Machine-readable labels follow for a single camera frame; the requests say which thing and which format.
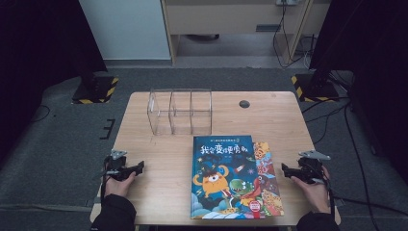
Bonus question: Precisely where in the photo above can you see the person's left hand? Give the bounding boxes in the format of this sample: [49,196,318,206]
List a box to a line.
[104,172,137,198]

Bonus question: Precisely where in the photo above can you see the black cable hanging from desk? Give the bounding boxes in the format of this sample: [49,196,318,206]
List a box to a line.
[271,0,310,69]

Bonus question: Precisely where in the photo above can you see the black stand base yellow stripes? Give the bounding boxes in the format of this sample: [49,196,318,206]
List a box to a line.
[291,72,341,103]
[71,75,120,105]

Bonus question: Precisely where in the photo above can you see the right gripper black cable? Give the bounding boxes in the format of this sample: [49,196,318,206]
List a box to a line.
[324,178,408,217]

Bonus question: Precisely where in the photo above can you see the blue monster picture book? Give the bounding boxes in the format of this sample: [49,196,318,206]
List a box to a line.
[190,135,258,220]

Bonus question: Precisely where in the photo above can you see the dark curtain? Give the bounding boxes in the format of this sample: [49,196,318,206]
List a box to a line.
[309,0,408,176]
[0,0,109,162]

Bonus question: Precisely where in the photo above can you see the beige desk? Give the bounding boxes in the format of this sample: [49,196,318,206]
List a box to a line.
[160,0,331,65]

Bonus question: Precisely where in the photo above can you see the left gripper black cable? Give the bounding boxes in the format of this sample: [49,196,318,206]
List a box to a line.
[99,159,109,205]

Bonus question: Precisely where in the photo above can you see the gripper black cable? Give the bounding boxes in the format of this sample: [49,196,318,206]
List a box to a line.
[324,178,408,217]
[99,159,109,205]

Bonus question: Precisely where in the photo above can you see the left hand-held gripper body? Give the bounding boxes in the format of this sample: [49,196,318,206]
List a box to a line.
[104,148,131,182]

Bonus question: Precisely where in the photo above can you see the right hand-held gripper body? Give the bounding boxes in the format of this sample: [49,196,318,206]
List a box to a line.
[297,149,332,186]

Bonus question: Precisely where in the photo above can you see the clear acrylic book rack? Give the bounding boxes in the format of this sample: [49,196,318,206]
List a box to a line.
[146,88,214,136]

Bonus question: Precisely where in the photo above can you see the person's right hand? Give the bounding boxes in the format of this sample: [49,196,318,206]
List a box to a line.
[290,166,332,214]

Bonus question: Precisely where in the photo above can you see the long black floor cable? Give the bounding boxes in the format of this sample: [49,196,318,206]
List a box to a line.
[343,104,381,231]

